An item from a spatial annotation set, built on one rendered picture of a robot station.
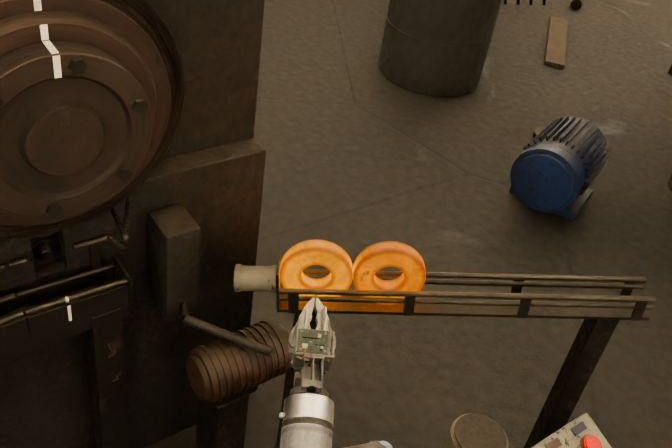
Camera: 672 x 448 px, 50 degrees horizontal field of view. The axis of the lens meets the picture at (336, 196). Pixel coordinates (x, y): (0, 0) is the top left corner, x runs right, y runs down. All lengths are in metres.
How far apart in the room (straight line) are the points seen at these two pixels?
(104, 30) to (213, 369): 0.76
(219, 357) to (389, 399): 0.81
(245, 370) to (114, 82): 0.74
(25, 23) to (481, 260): 2.09
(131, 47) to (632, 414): 1.91
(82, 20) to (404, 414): 1.52
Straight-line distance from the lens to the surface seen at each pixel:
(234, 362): 1.59
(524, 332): 2.61
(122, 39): 1.17
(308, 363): 1.34
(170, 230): 1.46
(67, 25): 1.12
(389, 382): 2.30
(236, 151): 1.58
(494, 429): 1.59
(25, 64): 1.08
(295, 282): 1.54
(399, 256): 1.49
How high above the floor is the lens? 1.72
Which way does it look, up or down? 35 degrees down
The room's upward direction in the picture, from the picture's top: 9 degrees clockwise
